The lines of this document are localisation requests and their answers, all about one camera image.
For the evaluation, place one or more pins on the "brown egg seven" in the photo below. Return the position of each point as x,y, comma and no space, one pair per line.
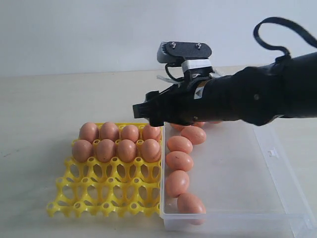
195,134

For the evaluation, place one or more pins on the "brown egg six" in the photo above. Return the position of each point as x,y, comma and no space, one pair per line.
177,127

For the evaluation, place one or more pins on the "brown egg thirteen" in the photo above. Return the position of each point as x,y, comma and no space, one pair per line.
177,183

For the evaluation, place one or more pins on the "brown egg sixteen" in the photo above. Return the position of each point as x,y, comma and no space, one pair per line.
150,150

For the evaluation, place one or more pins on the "brown egg five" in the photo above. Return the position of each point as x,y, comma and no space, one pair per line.
199,124

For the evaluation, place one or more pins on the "clear plastic container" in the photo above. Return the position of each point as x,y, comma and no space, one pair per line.
246,193

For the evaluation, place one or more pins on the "brown egg fourteen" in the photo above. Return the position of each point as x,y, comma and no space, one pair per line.
105,150

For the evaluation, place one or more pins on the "brown egg one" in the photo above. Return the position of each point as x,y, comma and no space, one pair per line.
89,131

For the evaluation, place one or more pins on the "small white plastic clip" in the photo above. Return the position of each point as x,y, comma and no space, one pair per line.
272,153

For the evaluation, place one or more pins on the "brown egg twelve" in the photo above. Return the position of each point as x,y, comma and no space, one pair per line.
178,160

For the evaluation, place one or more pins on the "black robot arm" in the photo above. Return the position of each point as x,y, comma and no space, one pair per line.
286,88

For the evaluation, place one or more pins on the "brown egg fifteen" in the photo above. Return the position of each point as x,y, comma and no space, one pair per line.
190,204

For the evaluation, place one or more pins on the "brown egg eight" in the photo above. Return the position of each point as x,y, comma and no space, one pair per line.
82,150

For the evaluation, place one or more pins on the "brown egg three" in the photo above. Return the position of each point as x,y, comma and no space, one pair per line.
130,132

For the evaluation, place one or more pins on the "brown egg four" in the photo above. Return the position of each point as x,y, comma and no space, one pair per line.
150,132

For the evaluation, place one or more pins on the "brown egg two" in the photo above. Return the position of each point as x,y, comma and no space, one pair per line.
109,130

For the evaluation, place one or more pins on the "yellow plastic egg tray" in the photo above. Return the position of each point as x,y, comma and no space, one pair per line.
109,187

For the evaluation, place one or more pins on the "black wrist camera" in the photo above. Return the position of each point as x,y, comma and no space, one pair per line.
175,53

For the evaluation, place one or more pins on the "brown egg eleven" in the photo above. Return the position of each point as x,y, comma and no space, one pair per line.
126,150

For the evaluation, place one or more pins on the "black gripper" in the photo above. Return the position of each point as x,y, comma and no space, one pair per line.
217,99

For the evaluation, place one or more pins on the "brown egg ten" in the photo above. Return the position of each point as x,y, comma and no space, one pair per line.
179,143

